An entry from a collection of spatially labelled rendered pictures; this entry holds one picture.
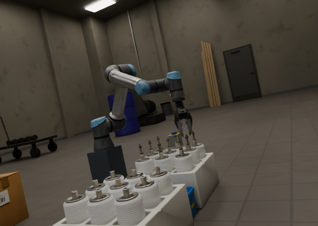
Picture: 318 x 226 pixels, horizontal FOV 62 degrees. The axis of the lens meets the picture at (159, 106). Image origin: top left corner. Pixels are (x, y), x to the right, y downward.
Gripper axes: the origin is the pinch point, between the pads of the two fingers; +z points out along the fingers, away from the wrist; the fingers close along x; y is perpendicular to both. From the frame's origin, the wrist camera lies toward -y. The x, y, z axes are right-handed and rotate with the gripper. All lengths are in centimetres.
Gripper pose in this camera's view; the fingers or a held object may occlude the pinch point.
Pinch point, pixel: (186, 134)
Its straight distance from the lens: 149.6
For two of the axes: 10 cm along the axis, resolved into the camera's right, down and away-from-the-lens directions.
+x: -9.8, 2.1, -0.3
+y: -0.3, 0.0, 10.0
